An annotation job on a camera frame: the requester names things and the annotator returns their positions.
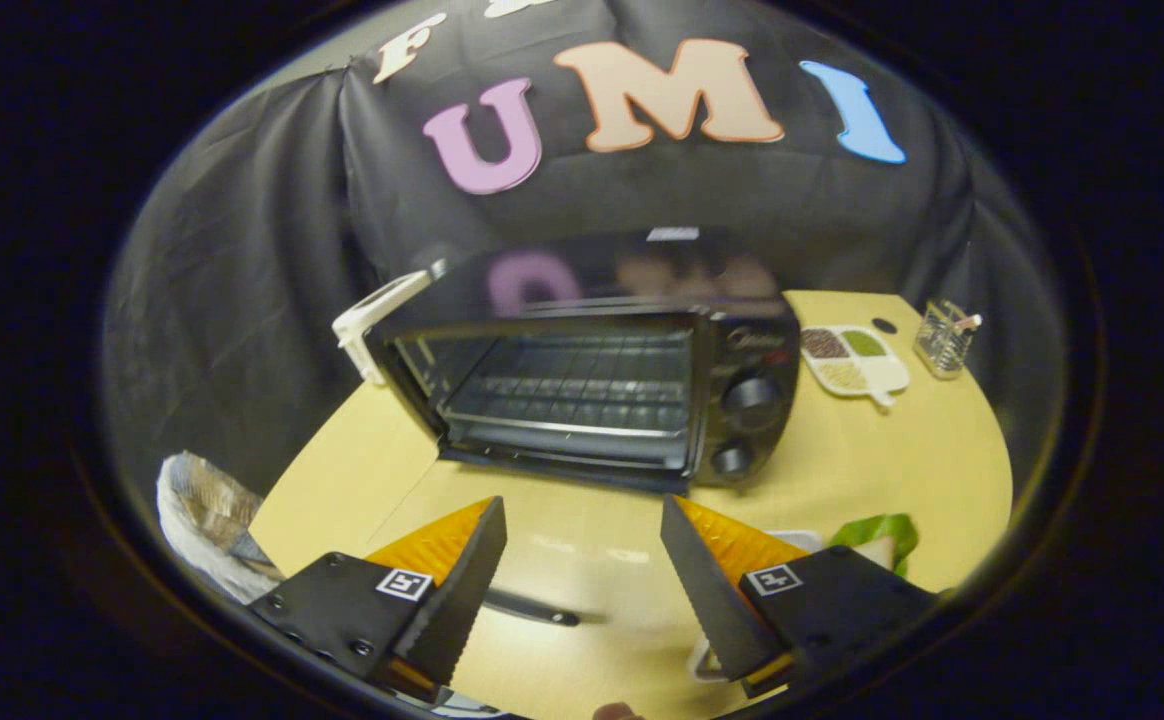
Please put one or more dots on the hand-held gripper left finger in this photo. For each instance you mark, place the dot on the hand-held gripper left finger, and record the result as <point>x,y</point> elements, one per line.
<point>457,605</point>

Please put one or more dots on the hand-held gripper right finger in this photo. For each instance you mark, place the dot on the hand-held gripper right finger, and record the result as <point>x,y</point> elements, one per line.
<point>712,610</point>

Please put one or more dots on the lettuce sandwich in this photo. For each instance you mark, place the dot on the lettuce sandwich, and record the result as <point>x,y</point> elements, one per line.
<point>877,535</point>

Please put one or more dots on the black toaster oven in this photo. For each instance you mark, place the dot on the black toaster oven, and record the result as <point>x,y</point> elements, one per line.
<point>742,340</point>

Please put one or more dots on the white slotted plastic tray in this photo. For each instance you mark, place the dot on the white slotted plastic tray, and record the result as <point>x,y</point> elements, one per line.
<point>810,540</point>

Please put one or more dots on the divided white grain dish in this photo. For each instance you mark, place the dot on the divided white grain dish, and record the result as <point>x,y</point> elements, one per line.
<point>877,375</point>

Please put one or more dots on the white plastic block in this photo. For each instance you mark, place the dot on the white plastic block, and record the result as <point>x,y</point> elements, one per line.
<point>372,320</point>

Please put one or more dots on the clear glass container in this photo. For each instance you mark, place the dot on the clear glass container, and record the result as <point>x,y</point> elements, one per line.
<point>945,340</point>

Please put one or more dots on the black backdrop cloth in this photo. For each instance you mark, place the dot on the black backdrop cloth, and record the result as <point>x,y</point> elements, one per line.
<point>242,250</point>

